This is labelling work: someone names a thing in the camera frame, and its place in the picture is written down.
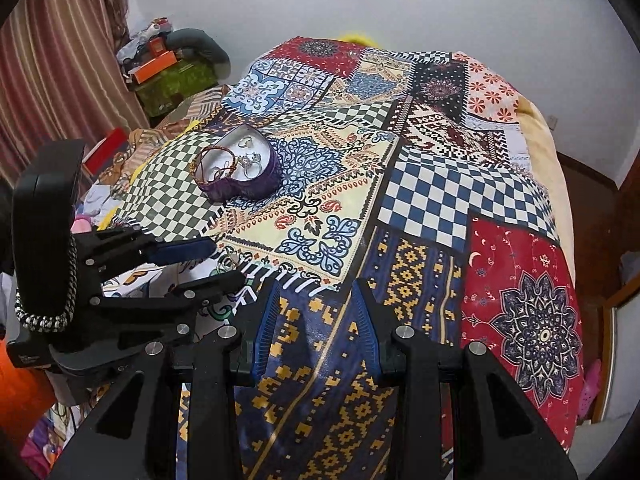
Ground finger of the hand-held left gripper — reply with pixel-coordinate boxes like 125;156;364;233
77;226;217;283
90;270;247;347

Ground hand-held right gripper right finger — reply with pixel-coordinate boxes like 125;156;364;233
350;277;576;480

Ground green patterned cloth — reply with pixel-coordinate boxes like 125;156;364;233
135;60;221;116

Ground patchwork printed blanket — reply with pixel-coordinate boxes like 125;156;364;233
100;35;586;480

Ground braided gold brown bracelet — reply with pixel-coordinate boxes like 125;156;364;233
192;145;239;184

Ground grey plush cushion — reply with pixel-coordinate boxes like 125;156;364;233
167;28;231;74

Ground chunky silver chain bracelet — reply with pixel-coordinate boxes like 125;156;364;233
15;237;80;333

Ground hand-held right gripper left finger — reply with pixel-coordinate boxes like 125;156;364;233
47;276;284;480

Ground pink slipper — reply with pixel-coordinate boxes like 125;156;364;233
577;359;604;424

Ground orange cloth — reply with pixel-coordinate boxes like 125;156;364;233
0;354;57;443

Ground purple heart-shaped box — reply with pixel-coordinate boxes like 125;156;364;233
194;125;284;205

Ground striped brown curtain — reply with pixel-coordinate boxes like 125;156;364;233
0;0;151;186

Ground jewelled silver ring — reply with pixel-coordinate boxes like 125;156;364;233
240;152;264;179

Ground orange box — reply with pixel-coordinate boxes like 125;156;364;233
131;51;179;85

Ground red box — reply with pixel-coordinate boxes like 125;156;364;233
82;127;130;176

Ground yellow fluffy toy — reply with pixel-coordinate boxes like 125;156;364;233
340;31;381;47

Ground plain yellow blanket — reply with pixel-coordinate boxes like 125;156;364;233
515;95;575;257

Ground striped orange brown blanket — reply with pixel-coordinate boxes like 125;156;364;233
100;85;237;187

